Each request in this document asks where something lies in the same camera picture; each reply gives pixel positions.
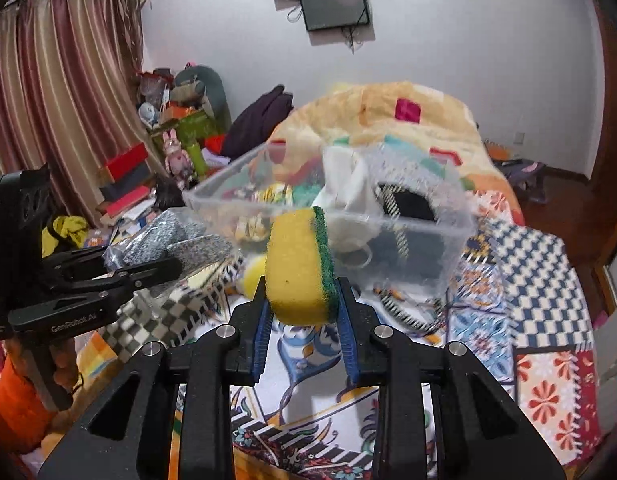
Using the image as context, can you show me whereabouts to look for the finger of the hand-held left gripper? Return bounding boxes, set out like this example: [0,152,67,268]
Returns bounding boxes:
[42,248,184,287]
[48,280,136,314]

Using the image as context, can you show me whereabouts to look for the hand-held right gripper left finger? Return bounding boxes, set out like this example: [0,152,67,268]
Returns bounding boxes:
[38,277,276,480]

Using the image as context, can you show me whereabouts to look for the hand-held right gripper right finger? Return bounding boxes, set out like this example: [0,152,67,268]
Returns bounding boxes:
[337,277,565,480]

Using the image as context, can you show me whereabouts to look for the grey knitted cloth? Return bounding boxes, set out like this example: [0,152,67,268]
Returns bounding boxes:
[102,209,235,302]

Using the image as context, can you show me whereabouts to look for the yellow green sponge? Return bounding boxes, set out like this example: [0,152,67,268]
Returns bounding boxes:
[265,206,336,324]

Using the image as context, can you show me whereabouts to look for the clear plastic box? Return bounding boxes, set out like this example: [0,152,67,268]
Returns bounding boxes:
[182,139,477,307]

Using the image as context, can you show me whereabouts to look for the person's left forearm orange sleeve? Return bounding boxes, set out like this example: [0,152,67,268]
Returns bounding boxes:
[0,352,56,453]

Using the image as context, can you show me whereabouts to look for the person's left hand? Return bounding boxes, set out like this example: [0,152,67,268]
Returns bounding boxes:
[6,336,80,389]

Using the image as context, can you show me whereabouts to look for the yellow ball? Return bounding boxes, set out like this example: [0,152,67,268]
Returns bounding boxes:
[242,254,269,297]

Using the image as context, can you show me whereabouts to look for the black yellow striped cloth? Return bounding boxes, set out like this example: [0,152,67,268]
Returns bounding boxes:
[234,184,293,242]

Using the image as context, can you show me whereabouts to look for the pink plush rabbit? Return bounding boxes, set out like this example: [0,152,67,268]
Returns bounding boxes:
[162,129,195,177]

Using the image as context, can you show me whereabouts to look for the striped brown curtain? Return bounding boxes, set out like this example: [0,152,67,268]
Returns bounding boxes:
[0,0,156,221]

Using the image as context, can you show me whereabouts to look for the white cloth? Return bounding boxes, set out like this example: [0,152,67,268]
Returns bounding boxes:
[321,147,385,252]

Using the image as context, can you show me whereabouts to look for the green box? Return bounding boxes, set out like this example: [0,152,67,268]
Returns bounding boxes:
[177,109,224,147]

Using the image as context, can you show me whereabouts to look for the patchwork printed blanket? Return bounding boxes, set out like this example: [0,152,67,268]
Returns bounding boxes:
[73,180,603,480]

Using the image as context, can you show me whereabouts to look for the dark purple clothing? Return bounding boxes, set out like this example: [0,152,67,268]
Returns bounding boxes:
[220,85,294,159]

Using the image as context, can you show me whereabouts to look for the grey green plush cushion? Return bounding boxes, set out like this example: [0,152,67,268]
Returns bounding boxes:
[174,64,232,131]

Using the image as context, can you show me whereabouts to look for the yellow fleece blanket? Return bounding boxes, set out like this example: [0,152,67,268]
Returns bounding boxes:
[266,82,525,226]

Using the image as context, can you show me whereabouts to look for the purple plastic stool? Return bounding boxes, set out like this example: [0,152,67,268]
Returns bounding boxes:
[503,159,550,205]

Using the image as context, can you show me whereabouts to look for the small black monitor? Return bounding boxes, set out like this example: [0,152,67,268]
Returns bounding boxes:
[298,0,372,32]

